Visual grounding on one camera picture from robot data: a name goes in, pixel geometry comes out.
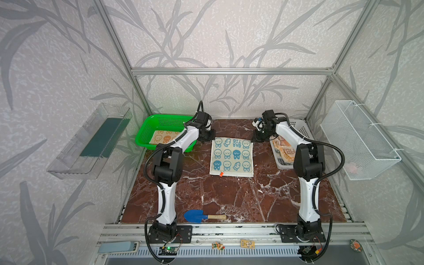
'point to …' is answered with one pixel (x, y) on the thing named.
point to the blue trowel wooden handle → (195, 216)
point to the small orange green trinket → (218, 245)
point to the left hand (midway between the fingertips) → (216, 132)
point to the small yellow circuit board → (247, 243)
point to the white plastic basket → (302, 127)
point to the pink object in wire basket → (351, 168)
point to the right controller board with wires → (309, 252)
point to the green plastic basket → (148, 124)
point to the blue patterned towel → (233, 156)
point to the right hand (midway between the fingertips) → (252, 135)
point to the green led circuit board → (168, 250)
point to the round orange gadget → (355, 245)
